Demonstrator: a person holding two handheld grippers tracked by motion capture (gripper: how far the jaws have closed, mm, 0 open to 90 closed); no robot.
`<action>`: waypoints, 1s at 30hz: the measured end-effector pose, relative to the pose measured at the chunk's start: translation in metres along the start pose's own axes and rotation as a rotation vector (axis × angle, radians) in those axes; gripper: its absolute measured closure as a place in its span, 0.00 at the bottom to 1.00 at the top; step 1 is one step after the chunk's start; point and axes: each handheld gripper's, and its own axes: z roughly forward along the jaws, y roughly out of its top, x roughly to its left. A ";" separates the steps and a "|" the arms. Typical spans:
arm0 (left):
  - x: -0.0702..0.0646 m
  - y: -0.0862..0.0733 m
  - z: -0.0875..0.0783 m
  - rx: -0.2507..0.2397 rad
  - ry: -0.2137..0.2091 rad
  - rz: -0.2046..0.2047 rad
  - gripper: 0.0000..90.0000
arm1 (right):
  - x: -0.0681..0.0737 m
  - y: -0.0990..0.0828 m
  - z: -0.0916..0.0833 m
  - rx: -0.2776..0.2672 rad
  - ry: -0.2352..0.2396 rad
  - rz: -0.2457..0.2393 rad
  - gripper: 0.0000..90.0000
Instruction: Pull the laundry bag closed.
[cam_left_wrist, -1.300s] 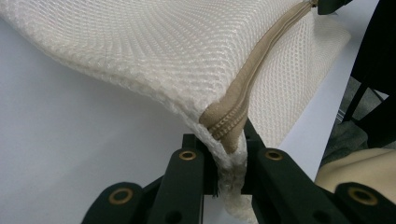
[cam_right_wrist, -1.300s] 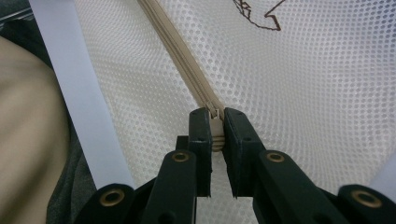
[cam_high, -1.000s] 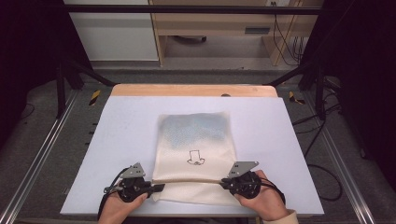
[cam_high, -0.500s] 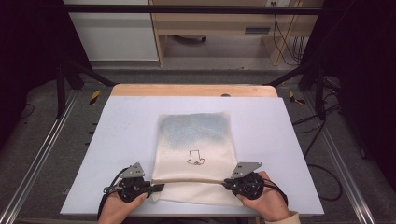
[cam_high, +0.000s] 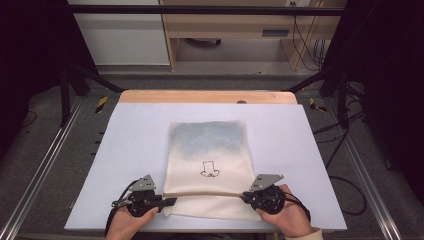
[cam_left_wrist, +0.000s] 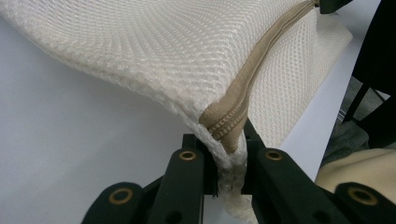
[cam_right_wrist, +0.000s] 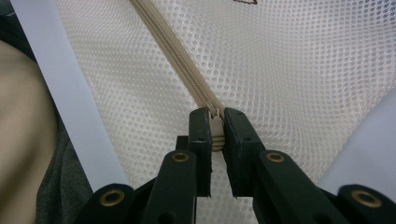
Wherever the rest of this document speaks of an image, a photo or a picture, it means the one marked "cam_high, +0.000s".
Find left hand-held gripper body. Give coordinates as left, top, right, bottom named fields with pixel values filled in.
left=111, top=174, right=166, bottom=219

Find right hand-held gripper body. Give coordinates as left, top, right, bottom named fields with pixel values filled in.
left=248, top=173, right=287, bottom=216

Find white mesh zipper bag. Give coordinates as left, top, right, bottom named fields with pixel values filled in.
left=161, top=119, right=264, bottom=222

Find person's right hand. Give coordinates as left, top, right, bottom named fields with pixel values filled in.
left=256, top=183, right=317, bottom=239

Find person's left hand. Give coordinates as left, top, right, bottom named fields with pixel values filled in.
left=105, top=205, right=160, bottom=240

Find white table mat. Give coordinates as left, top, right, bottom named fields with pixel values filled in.
left=64, top=102, right=348, bottom=232

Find wooden table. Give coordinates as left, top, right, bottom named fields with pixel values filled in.
left=118, top=89, right=299, bottom=105

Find black metal stand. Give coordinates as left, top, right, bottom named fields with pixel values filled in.
left=59, top=62, right=125, bottom=128
left=285, top=65, right=352, bottom=130

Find white cabinet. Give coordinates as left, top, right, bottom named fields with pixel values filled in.
left=67, top=0, right=171, bottom=66

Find light wooden desk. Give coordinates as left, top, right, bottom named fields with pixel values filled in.
left=159, top=0, right=348, bottom=72

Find black curtain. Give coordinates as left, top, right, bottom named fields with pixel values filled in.
left=322, top=0, right=424, bottom=203
left=0, top=0, right=98, bottom=159

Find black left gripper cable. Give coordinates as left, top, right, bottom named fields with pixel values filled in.
left=104, top=179, right=140, bottom=237

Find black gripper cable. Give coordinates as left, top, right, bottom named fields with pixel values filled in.
left=282, top=190, right=312, bottom=223
left=104, top=179, right=140, bottom=237

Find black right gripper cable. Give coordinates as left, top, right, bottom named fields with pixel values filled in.
left=282, top=190, right=312, bottom=223

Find aluminium rail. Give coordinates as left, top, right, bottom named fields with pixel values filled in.
left=0, top=95, right=85, bottom=240
left=323, top=97, right=403, bottom=240

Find thin black floor cable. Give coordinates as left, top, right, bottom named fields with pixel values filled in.
left=19, top=109, right=38, bottom=130

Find hanging black cables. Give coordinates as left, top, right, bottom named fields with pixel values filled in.
left=291, top=2, right=327, bottom=72

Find black horizontal frame bar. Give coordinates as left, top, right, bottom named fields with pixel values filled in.
left=65, top=4, right=346, bottom=16

